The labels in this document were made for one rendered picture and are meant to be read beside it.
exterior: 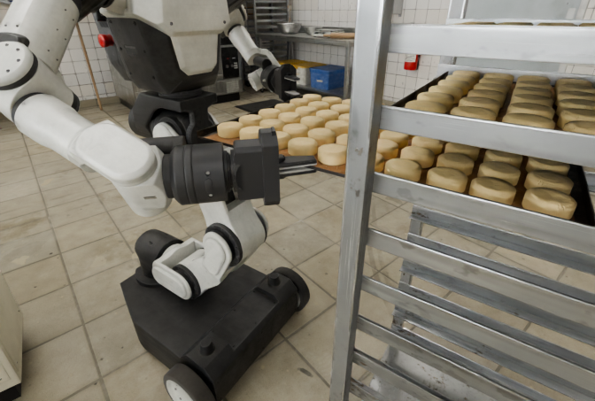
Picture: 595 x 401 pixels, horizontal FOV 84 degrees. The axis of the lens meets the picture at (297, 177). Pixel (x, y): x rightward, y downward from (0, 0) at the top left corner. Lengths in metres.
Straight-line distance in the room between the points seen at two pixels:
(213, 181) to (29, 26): 0.41
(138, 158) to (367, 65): 0.31
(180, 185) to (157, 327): 0.95
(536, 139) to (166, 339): 1.21
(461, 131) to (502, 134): 0.04
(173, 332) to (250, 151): 0.97
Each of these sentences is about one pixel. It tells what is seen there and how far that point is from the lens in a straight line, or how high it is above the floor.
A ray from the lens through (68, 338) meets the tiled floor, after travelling 1.74.
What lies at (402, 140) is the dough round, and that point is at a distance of 0.61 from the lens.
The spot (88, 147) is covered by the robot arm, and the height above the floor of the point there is 1.01.
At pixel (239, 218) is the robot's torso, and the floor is 0.63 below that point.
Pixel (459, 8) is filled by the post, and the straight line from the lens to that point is 0.82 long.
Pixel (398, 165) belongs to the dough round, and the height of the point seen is 0.97.
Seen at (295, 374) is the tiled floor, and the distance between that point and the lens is 1.39.
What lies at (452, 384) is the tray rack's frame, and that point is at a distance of 1.29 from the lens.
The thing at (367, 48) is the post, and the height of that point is 1.13.
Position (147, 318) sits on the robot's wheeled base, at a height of 0.17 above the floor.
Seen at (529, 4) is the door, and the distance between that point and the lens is 4.08.
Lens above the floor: 1.17
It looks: 26 degrees down
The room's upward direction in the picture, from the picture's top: straight up
